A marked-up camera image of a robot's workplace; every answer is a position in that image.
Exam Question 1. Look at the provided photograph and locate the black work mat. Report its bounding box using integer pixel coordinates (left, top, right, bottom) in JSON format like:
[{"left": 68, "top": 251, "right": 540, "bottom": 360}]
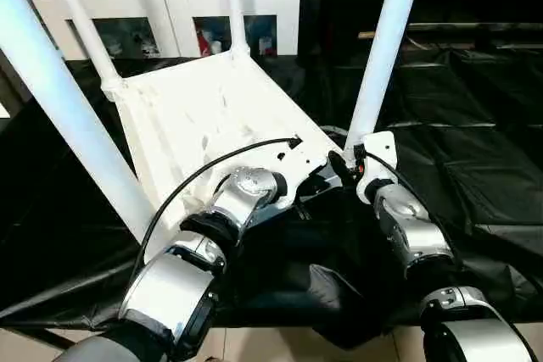
[{"left": 0, "top": 54, "right": 543, "bottom": 348}]

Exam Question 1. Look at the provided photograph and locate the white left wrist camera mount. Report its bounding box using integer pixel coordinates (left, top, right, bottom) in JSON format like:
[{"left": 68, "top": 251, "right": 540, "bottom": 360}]
[{"left": 271, "top": 136, "right": 331, "bottom": 211}]

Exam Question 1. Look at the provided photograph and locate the white plastic table top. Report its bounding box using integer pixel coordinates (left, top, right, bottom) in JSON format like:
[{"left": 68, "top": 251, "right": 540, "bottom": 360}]
[{"left": 100, "top": 50, "right": 345, "bottom": 266}]

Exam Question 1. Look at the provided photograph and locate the white plastic table leg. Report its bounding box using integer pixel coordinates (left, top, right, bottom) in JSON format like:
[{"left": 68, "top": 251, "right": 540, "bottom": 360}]
[
  {"left": 0, "top": 0, "right": 161, "bottom": 248},
  {"left": 45, "top": 0, "right": 126, "bottom": 99},
  {"left": 342, "top": 0, "right": 428, "bottom": 167},
  {"left": 222, "top": 0, "right": 251, "bottom": 61}
]

